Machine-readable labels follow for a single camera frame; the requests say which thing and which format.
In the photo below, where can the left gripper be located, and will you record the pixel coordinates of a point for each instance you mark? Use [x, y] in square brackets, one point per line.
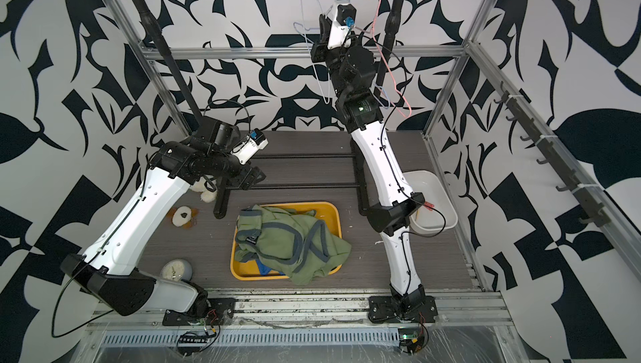
[249, 178]

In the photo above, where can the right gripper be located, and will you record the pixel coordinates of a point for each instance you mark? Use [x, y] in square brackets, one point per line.
[323, 52]

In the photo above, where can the blue wire hanger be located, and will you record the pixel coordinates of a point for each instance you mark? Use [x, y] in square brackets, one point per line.
[303, 31]

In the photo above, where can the green tank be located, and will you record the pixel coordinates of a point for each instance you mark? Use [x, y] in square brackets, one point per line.
[296, 244]

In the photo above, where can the blue tank top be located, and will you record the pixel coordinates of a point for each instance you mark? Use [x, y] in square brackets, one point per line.
[263, 269]

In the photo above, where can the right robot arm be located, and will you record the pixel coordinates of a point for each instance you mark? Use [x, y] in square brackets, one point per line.
[351, 69]

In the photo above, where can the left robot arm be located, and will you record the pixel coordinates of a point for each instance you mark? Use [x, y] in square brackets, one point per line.
[108, 268]

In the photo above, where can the white plush toy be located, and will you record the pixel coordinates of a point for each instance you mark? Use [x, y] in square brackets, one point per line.
[206, 188]

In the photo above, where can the brown white plush piece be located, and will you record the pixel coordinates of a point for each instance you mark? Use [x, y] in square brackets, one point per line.
[182, 217]

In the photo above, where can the yellow plastic tray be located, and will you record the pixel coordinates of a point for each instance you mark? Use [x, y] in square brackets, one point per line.
[323, 210]

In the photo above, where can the small round clock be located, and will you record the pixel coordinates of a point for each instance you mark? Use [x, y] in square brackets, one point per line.
[177, 270]

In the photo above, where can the small circuit board left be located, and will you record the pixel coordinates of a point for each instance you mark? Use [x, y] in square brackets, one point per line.
[191, 342]

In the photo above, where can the small circuit board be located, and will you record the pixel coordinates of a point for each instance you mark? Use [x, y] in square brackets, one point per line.
[191, 342]
[412, 340]

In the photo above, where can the white plastic bin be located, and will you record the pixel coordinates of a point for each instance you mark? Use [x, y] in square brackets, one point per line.
[441, 215]

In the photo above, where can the small circuit board right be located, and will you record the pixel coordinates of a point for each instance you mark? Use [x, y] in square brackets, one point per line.
[412, 340]

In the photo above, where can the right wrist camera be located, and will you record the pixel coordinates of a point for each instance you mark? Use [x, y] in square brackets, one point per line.
[343, 19]

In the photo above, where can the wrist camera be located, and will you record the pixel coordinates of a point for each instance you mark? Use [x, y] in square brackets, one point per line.
[249, 146]
[343, 19]

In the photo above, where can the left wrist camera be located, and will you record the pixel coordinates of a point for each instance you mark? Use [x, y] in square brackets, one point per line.
[249, 146]

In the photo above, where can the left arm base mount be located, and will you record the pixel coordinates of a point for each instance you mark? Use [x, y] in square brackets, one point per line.
[209, 312]

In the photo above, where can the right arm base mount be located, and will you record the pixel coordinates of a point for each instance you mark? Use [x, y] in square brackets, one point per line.
[413, 307]

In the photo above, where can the black wall hook rail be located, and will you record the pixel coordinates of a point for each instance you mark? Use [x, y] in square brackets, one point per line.
[556, 155]

